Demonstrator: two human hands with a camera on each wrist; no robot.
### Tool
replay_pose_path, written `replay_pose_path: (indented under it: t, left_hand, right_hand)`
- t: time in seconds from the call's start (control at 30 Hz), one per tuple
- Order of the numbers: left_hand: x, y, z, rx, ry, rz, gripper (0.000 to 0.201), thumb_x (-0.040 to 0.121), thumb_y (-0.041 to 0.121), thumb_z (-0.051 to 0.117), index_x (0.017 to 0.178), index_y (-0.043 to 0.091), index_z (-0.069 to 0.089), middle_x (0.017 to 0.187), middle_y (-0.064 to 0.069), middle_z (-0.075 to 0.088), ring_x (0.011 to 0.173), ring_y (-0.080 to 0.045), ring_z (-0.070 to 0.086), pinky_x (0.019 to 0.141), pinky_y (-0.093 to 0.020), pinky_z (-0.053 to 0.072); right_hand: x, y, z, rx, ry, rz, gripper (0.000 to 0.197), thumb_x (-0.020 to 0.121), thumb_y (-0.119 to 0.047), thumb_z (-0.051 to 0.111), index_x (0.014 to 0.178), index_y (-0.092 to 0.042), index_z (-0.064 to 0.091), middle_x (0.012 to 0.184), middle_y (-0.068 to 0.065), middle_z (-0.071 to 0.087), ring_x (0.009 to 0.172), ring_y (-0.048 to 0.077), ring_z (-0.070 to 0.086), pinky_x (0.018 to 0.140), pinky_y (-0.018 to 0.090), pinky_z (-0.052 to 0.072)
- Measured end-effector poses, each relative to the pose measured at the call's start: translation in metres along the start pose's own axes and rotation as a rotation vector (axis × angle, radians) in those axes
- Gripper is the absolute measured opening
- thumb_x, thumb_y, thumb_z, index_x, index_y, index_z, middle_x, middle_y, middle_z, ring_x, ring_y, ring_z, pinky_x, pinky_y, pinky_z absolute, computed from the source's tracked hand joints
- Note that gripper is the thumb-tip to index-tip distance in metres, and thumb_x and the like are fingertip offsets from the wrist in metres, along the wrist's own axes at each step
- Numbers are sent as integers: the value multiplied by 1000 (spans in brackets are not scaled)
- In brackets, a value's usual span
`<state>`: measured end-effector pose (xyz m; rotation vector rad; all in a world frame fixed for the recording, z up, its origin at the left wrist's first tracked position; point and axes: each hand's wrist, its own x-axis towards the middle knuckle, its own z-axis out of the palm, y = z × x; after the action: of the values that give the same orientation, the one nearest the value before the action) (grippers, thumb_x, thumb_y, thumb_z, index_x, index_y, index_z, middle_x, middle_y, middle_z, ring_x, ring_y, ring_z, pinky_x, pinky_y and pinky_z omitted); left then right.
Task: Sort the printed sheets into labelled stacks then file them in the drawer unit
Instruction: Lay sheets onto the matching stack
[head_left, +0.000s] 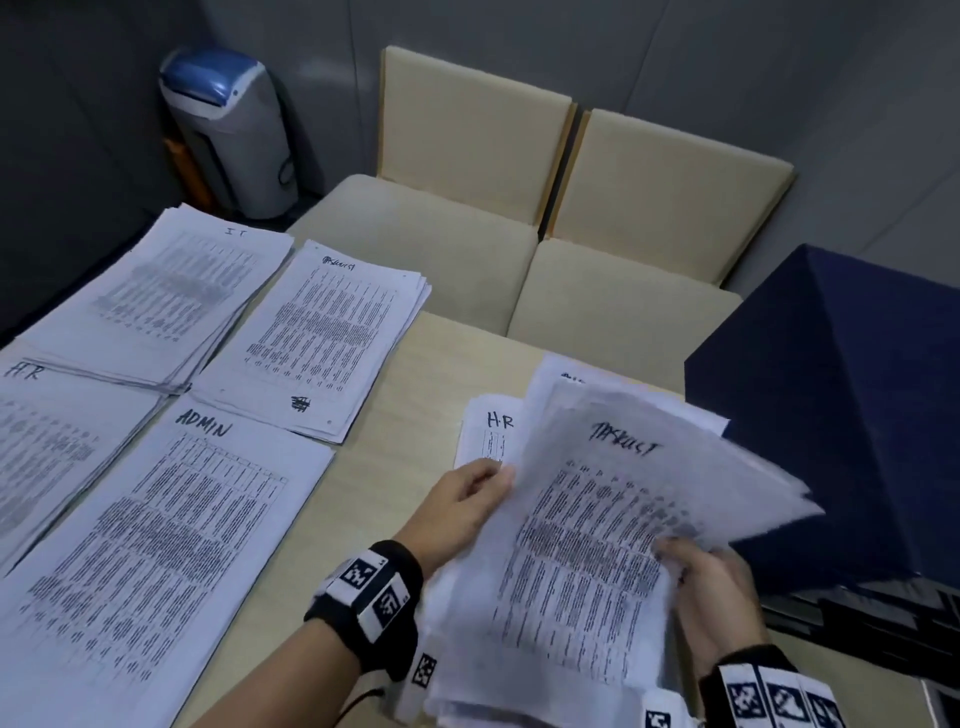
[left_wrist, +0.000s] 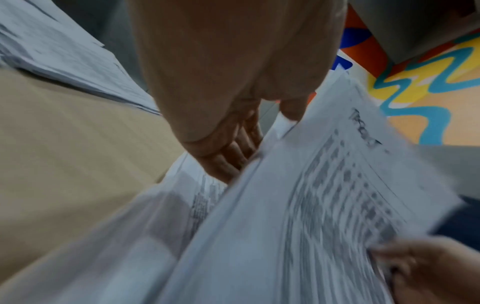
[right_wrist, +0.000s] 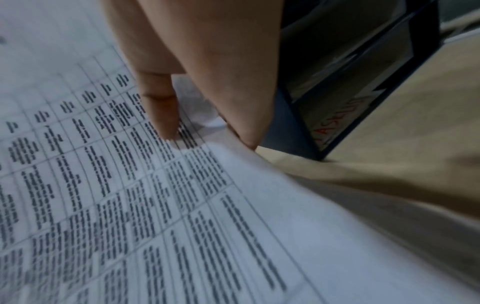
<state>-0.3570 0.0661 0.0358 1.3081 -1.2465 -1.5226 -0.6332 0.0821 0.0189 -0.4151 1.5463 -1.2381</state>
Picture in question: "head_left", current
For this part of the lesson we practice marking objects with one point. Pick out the person's right hand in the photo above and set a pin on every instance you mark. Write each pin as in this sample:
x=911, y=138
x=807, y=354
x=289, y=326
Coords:
x=720, y=607

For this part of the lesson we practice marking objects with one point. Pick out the person's left forearm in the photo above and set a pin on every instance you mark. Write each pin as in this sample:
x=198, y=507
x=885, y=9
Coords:
x=292, y=682

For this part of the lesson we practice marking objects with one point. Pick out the stack of printed paper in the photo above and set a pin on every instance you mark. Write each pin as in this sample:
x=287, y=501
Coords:
x=165, y=292
x=150, y=547
x=52, y=450
x=322, y=337
x=585, y=555

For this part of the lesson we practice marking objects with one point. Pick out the beige cushioned chair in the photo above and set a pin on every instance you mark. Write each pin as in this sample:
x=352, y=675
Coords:
x=472, y=120
x=667, y=187

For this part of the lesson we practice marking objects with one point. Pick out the grey bin with blue lid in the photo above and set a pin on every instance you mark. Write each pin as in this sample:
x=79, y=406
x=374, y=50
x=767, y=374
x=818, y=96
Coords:
x=247, y=142

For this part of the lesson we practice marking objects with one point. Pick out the orange bottle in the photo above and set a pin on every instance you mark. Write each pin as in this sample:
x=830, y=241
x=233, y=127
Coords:
x=187, y=176

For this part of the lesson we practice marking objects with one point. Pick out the person's left hand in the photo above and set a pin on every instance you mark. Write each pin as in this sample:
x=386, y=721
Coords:
x=450, y=517

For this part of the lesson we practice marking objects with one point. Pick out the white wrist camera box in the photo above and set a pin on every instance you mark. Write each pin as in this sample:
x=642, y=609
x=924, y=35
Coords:
x=660, y=716
x=424, y=671

